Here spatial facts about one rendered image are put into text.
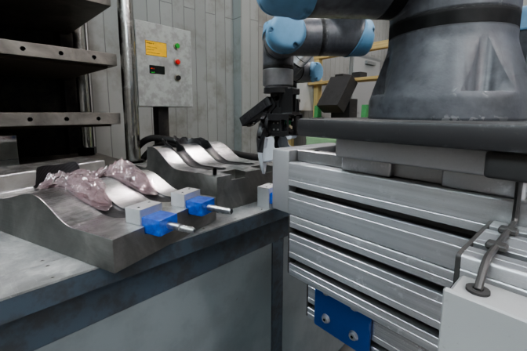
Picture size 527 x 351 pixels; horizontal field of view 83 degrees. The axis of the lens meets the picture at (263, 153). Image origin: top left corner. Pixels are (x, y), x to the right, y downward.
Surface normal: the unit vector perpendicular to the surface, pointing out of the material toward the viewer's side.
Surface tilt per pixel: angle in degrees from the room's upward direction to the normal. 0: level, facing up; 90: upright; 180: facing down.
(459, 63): 72
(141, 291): 90
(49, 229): 90
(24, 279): 0
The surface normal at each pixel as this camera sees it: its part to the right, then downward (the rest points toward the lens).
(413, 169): -0.74, 0.09
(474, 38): -0.18, -0.13
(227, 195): 0.72, 0.10
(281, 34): 0.06, 0.14
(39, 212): -0.46, 0.12
